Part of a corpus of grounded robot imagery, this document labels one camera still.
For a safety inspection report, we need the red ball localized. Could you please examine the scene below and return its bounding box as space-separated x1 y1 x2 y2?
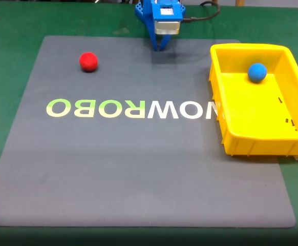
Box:
79 52 99 73

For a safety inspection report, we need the blue ball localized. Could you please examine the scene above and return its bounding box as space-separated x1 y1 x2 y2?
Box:
247 63 268 83

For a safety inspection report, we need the yellow plastic bin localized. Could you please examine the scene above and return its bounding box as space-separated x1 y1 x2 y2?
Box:
208 43 298 157

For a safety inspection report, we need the grey mat with lettering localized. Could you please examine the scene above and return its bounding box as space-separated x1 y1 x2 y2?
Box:
0 35 297 228

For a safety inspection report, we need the silver camera box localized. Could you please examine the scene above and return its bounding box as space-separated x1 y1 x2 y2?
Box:
154 20 181 36

